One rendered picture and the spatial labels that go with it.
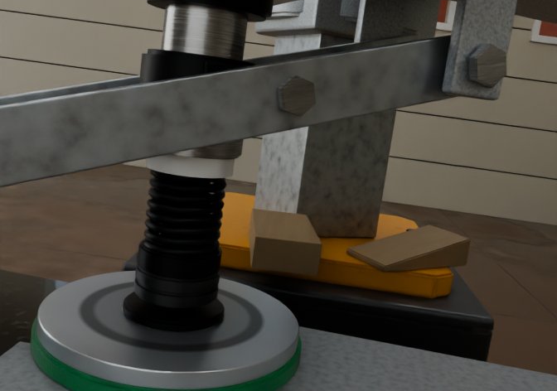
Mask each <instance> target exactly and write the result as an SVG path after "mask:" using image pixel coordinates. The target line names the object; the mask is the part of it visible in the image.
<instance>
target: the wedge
mask: <svg viewBox="0 0 557 391"><path fill-rule="evenodd" d="M470 241H471V240H470V239H469V238H466V237H463V236H461V235H459V234H455V233H452V232H449V231H447V230H444V229H440V228H437V227H435V226H432V225H430V224H429V225H426V226H423V227H420V228H417V229H412V230H409V231H406V232H403V233H400V234H395V235H391V236H389V237H385V238H383V239H377V240H375V241H371V242H369V243H365V244H360V245H357V246H354V247H351V248H348V249H347V250H346V254H348V255H350V256H352V257H354V258H357V259H359V260H361V261H362V262H364V263H368V264H370V265H371V266H373V267H375V268H378V269H380V270H382V271H384V272H392V271H402V270H413V269H423V268H443V267H453V266H464V265H466V263H467V255H468V250H469V246H470Z"/></svg>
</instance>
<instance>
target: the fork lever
mask: <svg viewBox="0 0 557 391"><path fill-rule="evenodd" d="M450 39H451V35H449V36H439V37H434V38H428V39H423V40H417V35H416V34H409V35H403V36H393V37H387V38H382V39H376V40H371V41H361V42H355V43H349V44H344V45H338V46H328V47H323V48H317V49H311V50H305V51H295V52H289V53H284V54H278V55H272V56H262V57H257V58H251V59H246V60H243V61H246V62H250V63H254V64H255V65H254V66H248V67H243V68H238V69H232V70H222V71H216V72H211V73H205V74H200V75H190V76H185V77H179V78H174V79H169V80H159V81H153V82H147V83H142V84H139V77H140V75H137V76H131V77H126V78H120V79H115V80H105V81H99V82H93V83H88V84H78V85H72V86H66V87H60V88H54V89H44V90H39V91H33V92H27V93H22V94H12V95H6V96H1V97H0V187H4V186H12V185H16V184H21V183H25V182H29V181H37V180H41V179H46V178H50V177H54V176H62V175H66V174H71V173H75V172H80V171H88V170H92V169H96V168H101V167H108V166H112V165H117V164H121V163H125V162H133V161H137V160H142V159H146V158H150V157H158V156H162V155H167V154H171V153H175V152H183V151H187V150H191V149H196V148H200V147H209V146H213V145H217V144H222V143H226V142H233V141H238V140H242V139H246V138H254V137H258V136H263V135H267V134H271V133H279V132H283V131H288V130H292V129H296V128H304V127H308V126H312V125H317V124H321V123H329V122H333V121H338V120H343V119H347V118H354V117H359V116H363V115H367V114H372V113H379V112H384V111H388V110H392V109H400V108H404V107H409V106H413V105H417V104H425V103H429V102H433V101H438V100H442V99H450V98H454V97H458V96H457V95H451V94H445V93H444V92H443V91H442V87H443V77H444V72H445V67H446V63H447V58H448V48H449V44H450ZM468 59H469V76H470V80H471V81H473V82H475V83H477V84H479V85H481V86H483V87H485V88H490V89H492V88H493V87H494V86H495V85H496V84H497V83H498V82H499V81H500V80H501V79H502V78H503V77H504V76H506V52H505V51H503V50H501V49H499V48H497V47H496V46H494V45H492V44H483V45H482V46H481V47H480V48H478V49H477V50H476V51H475V52H474V53H473V54H472V55H471V56H470V57H468Z"/></svg>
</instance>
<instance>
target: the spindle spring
mask: <svg viewBox="0 0 557 391"><path fill-rule="evenodd" d="M150 173H151V174H152V175H153V176H155V177H152V178H151V179H150V180H149V183H150V185H151V186H153V187H152V188H150V189H149V190H148V194H149V195H150V196H151V198H149V199H148V201H147V203H148V206H149V207H150V208H149V209H147V210H146V215H147V216H148V217H149V218H147V219H146V221H145V225H146V226H147V228H146V229H145V230H144V235H145V237H146V238H148V239H150V240H151V241H150V240H148V241H145V242H144V244H143V245H144V246H146V247H147V248H149V249H151V250H154V251H157V252H160V253H167V254H171V255H178V256H200V255H205V254H209V253H213V252H215V251H216V250H217V249H218V247H219V245H220V242H219V241H218V238H219V237H220V227H221V225H222V223H221V221H220V219H221V218H222V217H223V213H222V209H223V207H224V204H225V203H224V202H223V200H222V199H223V198H225V191H224V189H225V187H226V185H227V184H226V181H225V180H224V179H225V178H200V177H189V176H178V175H173V174H167V173H163V172H160V171H154V170H152V169H151V171H150ZM167 180H169V181H183V182H214V184H211V183H210V184H207V185H190V184H178V183H171V182H167ZM165 191H174V192H181V193H209V195H178V194H171V193H166V192H165ZM211 192H213V193H214V194H211ZM164 201H167V202H172V203H180V204H207V205H198V206H189V205H171V204H166V203H164ZM211 203H213V204H211ZM163 212H167V213H173V214H180V215H204V214H206V215H204V216H177V215H166V214H163ZM211 213H212V214H211ZM160 223H166V224H179V225H202V224H204V225H205V226H201V227H177V226H170V225H164V224H160ZM159 233H163V234H173V235H183V236H194V235H204V236H201V237H194V238H182V237H172V236H166V235H162V234H159ZM154 242H156V243H159V244H166V245H173V246H201V245H206V244H207V245H206V246H203V247H199V248H172V247H167V246H162V245H158V244H155V243H154Z"/></svg>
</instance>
